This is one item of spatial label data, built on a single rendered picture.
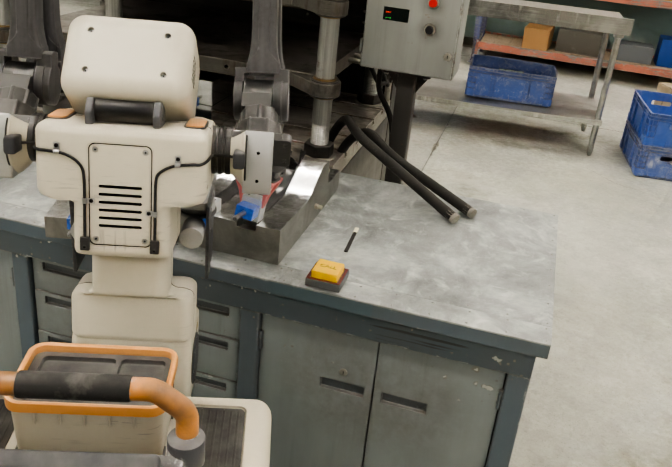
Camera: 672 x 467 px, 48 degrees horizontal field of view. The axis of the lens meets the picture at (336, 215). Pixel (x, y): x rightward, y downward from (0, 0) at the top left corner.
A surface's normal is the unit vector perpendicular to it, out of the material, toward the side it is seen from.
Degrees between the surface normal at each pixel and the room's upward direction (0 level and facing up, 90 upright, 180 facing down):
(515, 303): 0
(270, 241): 90
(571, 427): 0
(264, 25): 68
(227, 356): 90
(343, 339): 90
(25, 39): 81
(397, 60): 90
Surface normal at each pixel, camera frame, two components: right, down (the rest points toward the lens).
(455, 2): -0.28, 0.38
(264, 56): 0.03, 0.06
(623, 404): 0.09, -0.90
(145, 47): 0.10, -0.29
